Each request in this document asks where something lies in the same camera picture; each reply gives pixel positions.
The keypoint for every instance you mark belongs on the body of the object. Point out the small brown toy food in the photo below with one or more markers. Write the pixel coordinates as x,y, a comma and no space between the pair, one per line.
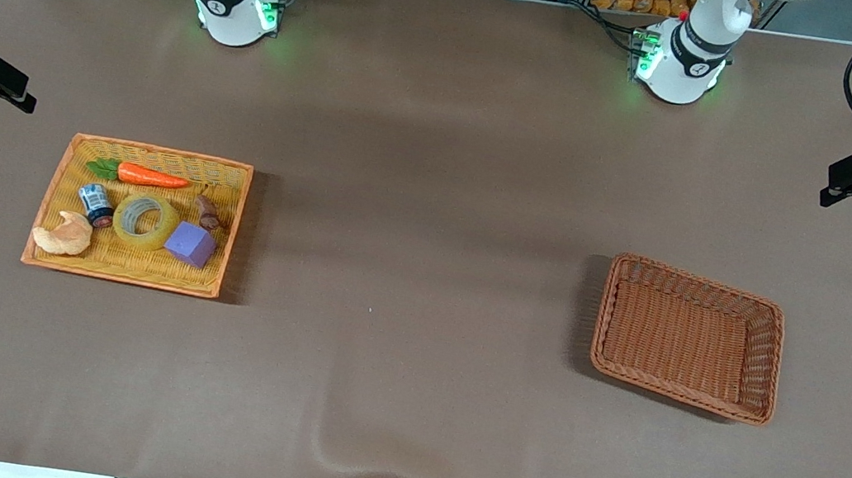
208,213

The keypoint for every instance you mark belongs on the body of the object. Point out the purple foam cube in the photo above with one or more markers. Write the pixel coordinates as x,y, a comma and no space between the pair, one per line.
190,243

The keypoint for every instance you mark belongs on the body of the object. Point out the yellow wicker tray orange rim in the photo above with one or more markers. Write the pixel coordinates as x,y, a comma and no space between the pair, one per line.
131,264

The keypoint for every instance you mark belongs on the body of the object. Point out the brown wicker basket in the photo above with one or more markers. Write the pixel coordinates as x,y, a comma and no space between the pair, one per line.
679,337

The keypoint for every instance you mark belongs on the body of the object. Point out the yellow packing tape roll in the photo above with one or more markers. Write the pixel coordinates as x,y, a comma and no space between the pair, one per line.
123,230

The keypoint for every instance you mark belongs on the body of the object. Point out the toy croissant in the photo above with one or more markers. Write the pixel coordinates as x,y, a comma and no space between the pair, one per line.
63,238

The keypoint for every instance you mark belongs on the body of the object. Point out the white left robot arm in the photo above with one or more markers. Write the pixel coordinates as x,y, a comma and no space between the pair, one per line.
689,55

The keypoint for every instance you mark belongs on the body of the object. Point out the orange toy carrot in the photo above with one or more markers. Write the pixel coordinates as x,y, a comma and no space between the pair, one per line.
151,176

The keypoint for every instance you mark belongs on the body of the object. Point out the small blue white can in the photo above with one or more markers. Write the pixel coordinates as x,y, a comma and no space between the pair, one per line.
96,203

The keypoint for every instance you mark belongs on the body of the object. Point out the brown table cover sheet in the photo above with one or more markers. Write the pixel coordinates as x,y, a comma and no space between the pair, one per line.
433,190

